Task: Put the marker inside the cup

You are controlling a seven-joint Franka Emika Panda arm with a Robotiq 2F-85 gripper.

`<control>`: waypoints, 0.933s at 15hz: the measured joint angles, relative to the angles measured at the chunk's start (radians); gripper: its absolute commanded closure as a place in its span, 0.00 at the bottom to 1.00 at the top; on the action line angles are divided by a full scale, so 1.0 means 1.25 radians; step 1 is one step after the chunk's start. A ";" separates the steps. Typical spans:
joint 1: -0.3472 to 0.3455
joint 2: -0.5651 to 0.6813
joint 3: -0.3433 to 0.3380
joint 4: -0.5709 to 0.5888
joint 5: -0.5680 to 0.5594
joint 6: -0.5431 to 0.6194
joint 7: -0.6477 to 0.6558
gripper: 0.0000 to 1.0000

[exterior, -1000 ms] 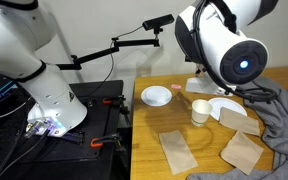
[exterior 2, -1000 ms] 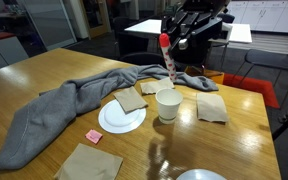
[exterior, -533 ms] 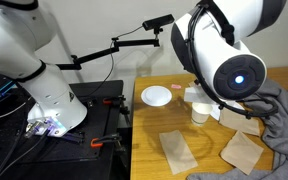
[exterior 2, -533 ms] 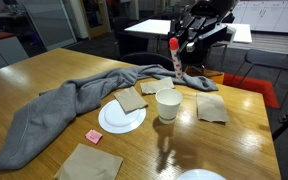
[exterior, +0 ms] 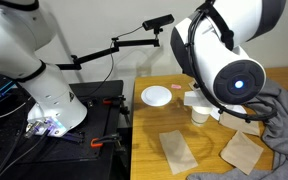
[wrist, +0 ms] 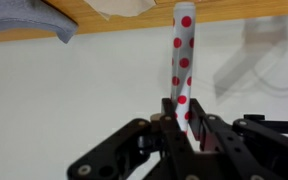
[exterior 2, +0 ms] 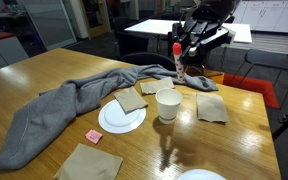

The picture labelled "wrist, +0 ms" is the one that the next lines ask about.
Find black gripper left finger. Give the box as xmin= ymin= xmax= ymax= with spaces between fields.
xmin=67 ymin=98 xmax=198 ymax=180

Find black metal bar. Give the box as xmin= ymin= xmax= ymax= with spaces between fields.
xmin=243 ymin=114 xmax=288 ymax=135

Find white red-dotted marker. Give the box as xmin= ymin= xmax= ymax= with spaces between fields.
xmin=169 ymin=1 xmax=197 ymax=134

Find brown paper napkin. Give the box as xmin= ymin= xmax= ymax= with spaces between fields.
xmin=83 ymin=0 xmax=157 ymax=20

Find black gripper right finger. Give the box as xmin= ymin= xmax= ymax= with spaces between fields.
xmin=187 ymin=98 xmax=288 ymax=180

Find gray sweater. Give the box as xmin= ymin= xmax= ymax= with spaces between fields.
xmin=0 ymin=0 xmax=79 ymax=45

